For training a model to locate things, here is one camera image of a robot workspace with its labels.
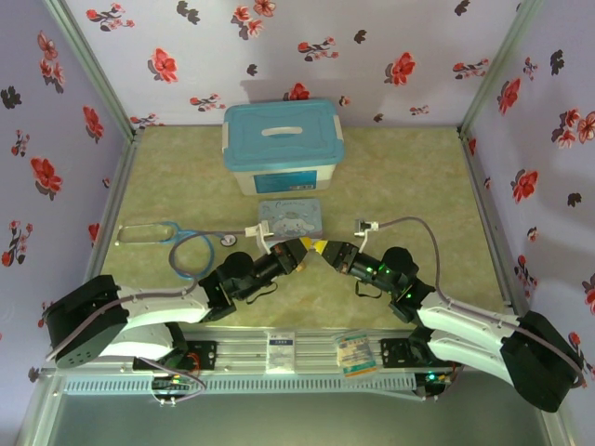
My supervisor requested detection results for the cartoon printed tin box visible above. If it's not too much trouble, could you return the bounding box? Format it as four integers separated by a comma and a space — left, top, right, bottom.
257, 198, 324, 239

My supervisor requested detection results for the green and white packet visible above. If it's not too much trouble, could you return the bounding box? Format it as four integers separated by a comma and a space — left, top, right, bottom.
335, 330, 378, 378

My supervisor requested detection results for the white label bag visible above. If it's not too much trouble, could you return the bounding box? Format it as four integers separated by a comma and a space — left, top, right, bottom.
265, 332, 298, 373

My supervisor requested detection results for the storage box with blue lid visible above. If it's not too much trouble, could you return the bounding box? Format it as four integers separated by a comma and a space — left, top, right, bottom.
221, 98, 346, 196

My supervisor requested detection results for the blue stethoscope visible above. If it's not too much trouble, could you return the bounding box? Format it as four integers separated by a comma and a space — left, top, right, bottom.
116, 221, 239, 281

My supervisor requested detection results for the aluminium mounting rail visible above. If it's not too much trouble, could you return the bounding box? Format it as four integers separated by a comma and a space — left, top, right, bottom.
40, 326, 466, 378

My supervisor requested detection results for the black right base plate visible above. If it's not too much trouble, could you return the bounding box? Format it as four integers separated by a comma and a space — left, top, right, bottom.
379, 337, 466, 372

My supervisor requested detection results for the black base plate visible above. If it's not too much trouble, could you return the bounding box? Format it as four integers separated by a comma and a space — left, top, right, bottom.
132, 340, 218, 373
379, 337, 466, 372

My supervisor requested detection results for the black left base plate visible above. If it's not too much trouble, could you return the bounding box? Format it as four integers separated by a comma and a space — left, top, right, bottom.
132, 340, 218, 373

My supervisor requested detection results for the slotted grey cable duct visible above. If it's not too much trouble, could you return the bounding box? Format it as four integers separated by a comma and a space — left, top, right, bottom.
62, 374, 417, 397

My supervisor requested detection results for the aluminium side rail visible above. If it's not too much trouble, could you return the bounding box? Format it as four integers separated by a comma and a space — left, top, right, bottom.
73, 134, 143, 329
457, 129, 518, 320

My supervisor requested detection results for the grey base cable loop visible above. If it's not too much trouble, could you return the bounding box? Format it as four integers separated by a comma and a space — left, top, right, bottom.
148, 356, 208, 406

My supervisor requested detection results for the aluminium frame post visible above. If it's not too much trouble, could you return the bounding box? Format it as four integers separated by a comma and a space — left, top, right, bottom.
458, 0, 546, 136
44, 0, 143, 140

